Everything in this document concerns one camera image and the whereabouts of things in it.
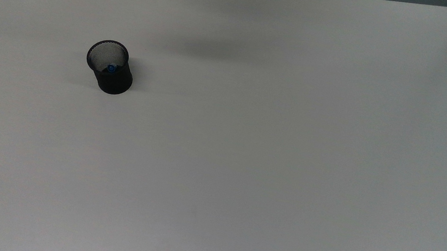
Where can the white marker with blue cap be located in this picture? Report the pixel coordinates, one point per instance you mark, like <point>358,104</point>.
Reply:
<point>110,68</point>

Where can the black mesh pen cup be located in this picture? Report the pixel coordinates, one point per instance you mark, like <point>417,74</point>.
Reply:
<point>115,83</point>

